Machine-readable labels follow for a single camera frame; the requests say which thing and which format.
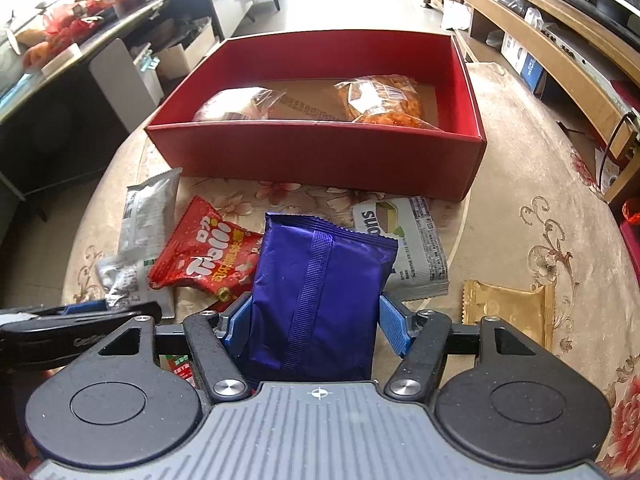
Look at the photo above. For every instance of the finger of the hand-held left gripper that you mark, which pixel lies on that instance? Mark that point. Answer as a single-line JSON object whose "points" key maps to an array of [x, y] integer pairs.
{"points": [[85, 309]]}

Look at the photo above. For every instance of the white snack packet green print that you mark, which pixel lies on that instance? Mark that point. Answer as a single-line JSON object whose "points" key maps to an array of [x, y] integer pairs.
{"points": [[420, 255]]}

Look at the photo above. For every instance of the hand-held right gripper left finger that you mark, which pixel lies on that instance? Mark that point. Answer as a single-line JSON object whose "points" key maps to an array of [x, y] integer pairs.
{"points": [[235, 325]]}

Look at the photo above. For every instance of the blue and white box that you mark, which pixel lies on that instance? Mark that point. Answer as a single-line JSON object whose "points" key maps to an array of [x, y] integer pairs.
{"points": [[532, 72]]}

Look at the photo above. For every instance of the gold foil snack packet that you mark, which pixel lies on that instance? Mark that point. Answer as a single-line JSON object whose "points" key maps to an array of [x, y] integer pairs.
{"points": [[505, 310]]}

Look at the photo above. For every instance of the clear bag of orange snacks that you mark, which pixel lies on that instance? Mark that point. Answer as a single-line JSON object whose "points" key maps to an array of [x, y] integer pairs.
{"points": [[390, 105]]}

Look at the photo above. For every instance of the red plastic bag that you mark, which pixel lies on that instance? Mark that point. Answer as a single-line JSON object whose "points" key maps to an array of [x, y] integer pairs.
{"points": [[70, 22]]}

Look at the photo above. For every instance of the purple foil snack packet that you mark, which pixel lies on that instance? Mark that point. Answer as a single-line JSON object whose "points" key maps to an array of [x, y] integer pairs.
{"points": [[310, 300]]}

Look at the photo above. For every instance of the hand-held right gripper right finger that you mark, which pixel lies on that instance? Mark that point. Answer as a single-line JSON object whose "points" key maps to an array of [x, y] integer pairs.
{"points": [[395, 325]]}

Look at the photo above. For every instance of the white plastic bag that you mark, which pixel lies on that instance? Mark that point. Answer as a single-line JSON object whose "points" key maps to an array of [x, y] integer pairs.
{"points": [[456, 14]]}

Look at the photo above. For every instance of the red gummy candy packet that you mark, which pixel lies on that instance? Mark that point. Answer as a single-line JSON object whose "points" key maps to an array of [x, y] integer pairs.
{"points": [[205, 255]]}

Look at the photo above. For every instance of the open cardboard box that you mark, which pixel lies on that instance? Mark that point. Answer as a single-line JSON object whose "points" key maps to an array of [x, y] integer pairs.
{"points": [[185, 55]]}

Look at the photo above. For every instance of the silver media device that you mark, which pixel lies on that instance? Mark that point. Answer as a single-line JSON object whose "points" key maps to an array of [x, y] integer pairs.
{"points": [[590, 67]]}

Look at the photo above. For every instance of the beige floral rug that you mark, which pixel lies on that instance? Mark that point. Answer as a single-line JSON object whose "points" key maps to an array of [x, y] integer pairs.
{"points": [[525, 170]]}

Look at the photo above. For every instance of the silver grey snack packet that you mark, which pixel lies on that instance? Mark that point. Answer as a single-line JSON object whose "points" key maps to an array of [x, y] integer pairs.
{"points": [[145, 210]]}

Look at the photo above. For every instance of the red cardboard box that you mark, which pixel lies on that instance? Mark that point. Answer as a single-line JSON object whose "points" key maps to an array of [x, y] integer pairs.
{"points": [[300, 160]]}

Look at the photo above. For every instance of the clear bag of bread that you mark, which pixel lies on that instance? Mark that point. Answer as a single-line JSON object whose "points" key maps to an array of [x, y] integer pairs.
{"points": [[235, 105]]}

